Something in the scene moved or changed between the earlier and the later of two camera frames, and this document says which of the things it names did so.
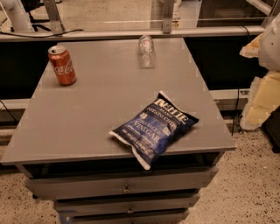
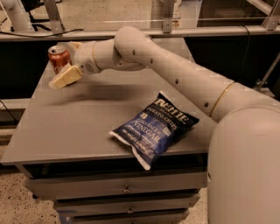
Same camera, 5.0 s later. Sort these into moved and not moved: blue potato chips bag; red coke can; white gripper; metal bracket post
Moved: white gripper
Not moved: blue potato chips bag; metal bracket post; red coke can
